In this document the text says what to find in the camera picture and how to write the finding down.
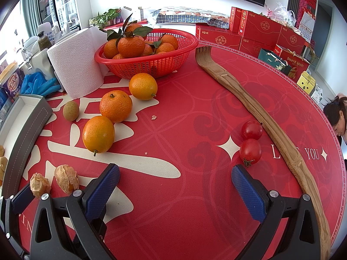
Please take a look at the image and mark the red cherry tomato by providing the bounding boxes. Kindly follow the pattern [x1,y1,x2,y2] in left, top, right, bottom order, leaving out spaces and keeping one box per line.
[239,138,262,167]
[241,120,264,141]

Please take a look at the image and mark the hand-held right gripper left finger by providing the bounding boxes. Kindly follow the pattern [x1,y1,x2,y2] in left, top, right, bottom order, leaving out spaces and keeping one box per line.
[30,163,121,260]

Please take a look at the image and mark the white handbag with metal clasp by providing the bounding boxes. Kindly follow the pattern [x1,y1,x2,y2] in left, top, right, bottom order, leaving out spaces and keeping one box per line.
[21,39,56,78]

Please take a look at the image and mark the large red gift box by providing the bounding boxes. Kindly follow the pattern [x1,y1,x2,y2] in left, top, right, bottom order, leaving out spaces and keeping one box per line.
[240,10,283,48]

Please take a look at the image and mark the green potted plant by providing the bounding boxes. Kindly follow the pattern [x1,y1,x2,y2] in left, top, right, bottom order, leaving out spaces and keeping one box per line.
[89,8,124,29]

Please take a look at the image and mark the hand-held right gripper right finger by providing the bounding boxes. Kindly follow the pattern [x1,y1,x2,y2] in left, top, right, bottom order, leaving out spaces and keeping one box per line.
[231,164,322,260]

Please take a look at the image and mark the brown husked physalis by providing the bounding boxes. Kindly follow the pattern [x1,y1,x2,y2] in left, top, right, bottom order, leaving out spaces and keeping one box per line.
[54,164,80,195]
[29,173,52,198]

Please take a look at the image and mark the grey tray with white lining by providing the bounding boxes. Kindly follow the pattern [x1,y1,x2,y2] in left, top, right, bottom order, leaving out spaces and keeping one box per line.
[0,94,54,188]

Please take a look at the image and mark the clear plastic bag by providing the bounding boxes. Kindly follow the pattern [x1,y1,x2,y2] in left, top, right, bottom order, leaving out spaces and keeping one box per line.
[267,2,296,28]

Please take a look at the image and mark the yellow carton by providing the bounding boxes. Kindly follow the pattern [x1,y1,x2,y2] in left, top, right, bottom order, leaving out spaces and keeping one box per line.
[296,71,317,96]

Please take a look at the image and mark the white paper towel roll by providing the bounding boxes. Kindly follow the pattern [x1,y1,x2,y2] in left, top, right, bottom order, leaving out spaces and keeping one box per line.
[46,27,109,100]

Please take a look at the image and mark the flat red gift box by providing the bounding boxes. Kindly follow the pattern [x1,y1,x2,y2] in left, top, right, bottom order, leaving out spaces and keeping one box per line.
[195,23,242,51]

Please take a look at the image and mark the brown bottle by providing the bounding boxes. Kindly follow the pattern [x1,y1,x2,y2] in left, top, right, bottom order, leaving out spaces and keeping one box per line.
[38,31,54,51]

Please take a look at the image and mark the pile of leafy mandarins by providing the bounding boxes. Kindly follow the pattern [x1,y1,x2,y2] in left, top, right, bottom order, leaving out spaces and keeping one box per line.
[100,13,179,60]

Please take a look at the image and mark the blue rubber gloves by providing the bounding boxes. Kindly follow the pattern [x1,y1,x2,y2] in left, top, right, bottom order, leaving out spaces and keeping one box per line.
[20,72,62,97]

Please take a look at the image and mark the dark green gift bag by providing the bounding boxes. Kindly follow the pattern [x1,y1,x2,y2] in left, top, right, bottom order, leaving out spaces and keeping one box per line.
[257,48,288,74]

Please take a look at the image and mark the desk calendar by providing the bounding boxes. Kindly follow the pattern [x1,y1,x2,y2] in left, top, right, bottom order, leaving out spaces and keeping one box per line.
[298,10,317,44]

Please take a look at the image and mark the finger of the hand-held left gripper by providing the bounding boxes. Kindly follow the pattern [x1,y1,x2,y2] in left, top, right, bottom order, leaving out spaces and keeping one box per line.
[11,185,37,215]

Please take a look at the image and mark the smooth round orange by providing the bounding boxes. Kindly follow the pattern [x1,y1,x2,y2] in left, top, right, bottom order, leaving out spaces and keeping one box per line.
[129,72,158,101]

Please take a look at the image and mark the blue plaid cloth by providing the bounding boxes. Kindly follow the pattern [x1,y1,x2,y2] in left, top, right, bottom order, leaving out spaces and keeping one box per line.
[150,8,231,29]

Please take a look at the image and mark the tall narrow red gift box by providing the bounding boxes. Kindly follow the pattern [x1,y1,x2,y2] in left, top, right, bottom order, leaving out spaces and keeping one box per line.
[229,6,245,33]

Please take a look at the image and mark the small green kiwi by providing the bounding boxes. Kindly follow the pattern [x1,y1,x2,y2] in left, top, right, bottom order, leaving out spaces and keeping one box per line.
[62,100,80,122]

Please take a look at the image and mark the red gift box with handle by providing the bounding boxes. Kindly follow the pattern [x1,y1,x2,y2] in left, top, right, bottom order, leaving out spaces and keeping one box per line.
[273,44,311,80]

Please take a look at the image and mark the blue tin can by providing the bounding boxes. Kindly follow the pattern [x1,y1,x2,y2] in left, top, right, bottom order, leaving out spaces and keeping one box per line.
[0,87,15,126]

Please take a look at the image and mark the wooden back scratcher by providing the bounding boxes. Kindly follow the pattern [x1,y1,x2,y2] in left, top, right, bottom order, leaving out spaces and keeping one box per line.
[195,46,332,260]

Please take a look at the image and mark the red plastic basket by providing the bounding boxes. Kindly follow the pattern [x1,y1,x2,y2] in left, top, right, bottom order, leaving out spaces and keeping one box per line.
[94,28,199,80]

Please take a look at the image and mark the dimpled mandarin with green calyx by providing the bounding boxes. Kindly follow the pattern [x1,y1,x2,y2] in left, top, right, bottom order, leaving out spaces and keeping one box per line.
[99,89,133,123]

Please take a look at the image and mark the oval smooth orange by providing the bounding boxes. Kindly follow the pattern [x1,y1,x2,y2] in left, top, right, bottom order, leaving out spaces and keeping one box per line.
[82,115,116,157]

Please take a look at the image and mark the glass door cabinet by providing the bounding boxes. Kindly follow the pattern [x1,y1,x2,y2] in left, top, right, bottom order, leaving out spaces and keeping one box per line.
[36,0,82,32]

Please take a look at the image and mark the purple cup with yellow lid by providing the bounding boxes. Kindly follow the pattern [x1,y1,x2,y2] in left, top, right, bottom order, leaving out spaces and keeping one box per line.
[0,62,24,104]

